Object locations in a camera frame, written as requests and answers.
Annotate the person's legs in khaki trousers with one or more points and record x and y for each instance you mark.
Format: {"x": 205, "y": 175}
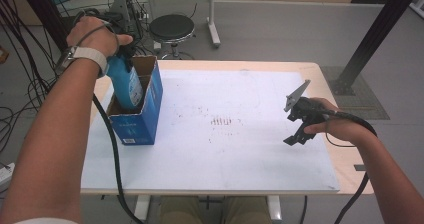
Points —
{"x": 243, "y": 212}

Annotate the grey computer tower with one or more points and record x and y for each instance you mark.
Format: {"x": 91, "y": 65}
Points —
{"x": 136, "y": 20}

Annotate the light wooden table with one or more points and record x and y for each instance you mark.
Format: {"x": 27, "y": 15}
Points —
{"x": 343, "y": 157}

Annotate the blue bottle with white cap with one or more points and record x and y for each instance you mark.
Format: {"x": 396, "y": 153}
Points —
{"x": 125, "y": 84}

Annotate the white-legged desk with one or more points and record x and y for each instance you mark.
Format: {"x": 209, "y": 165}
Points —
{"x": 213, "y": 24}

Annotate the blue cardboard box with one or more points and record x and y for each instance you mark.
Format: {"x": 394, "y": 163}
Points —
{"x": 140, "y": 127}

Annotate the person's left hand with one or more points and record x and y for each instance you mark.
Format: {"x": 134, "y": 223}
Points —
{"x": 93, "y": 34}

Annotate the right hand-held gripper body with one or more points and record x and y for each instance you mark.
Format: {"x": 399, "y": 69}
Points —
{"x": 308, "y": 112}

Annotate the wristwatch with white band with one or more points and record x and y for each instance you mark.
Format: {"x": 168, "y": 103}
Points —
{"x": 88, "y": 55}

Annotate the black tape strip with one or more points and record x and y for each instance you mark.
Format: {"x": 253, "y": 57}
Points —
{"x": 360, "y": 167}

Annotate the white power strip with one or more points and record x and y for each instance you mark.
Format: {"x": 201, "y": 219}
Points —
{"x": 6, "y": 174}

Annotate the black round stool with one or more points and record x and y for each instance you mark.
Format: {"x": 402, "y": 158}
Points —
{"x": 171, "y": 27}

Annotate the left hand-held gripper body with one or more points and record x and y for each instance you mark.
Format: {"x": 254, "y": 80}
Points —
{"x": 120, "y": 17}

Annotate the person's right hand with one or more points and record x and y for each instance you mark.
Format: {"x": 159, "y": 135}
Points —
{"x": 343, "y": 125}

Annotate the black metal post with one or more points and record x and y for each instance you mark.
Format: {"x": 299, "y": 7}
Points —
{"x": 383, "y": 24}
{"x": 43, "y": 10}

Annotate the white table mat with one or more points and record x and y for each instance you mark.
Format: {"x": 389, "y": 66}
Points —
{"x": 226, "y": 164}

